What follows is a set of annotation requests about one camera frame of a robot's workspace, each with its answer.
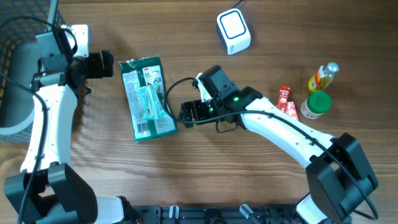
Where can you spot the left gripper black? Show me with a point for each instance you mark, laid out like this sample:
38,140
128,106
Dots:
97,72

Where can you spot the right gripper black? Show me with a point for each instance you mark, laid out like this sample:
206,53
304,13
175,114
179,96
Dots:
186,109

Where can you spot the green white gloves packet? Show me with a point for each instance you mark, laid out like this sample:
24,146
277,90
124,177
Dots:
136,73

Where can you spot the red sachet stick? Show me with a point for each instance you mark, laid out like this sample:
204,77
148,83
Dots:
284,93

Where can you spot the green lid jar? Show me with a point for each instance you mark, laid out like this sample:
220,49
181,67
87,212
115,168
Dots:
316,104

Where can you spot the yellow liquid bottle silver cap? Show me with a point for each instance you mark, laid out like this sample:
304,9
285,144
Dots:
323,77

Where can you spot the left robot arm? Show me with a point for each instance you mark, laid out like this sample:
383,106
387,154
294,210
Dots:
48,190

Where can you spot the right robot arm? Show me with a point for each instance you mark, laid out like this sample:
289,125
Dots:
339,175

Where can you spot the white barcode scanner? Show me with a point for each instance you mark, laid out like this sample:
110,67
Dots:
233,31

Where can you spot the grey plastic mesh basket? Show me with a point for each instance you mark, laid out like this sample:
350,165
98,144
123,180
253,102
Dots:
19,61

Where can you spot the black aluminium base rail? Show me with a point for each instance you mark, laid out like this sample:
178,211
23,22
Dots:
278,214

